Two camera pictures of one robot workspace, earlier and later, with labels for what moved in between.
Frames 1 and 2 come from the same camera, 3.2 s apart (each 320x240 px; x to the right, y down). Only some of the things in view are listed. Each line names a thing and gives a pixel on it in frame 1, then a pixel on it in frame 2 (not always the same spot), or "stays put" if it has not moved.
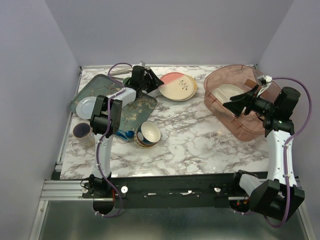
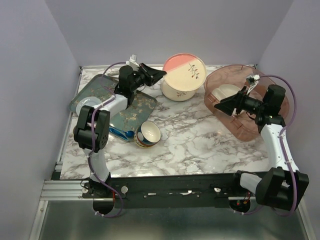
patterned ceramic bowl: (147, 134) stays put
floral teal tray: (133, 111) stays put
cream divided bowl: (224, 92) stays put
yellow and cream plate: (192, 95) -> (175, 95)
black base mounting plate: (212, 191) stays put
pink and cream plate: (177, 86) -> (185, 72)
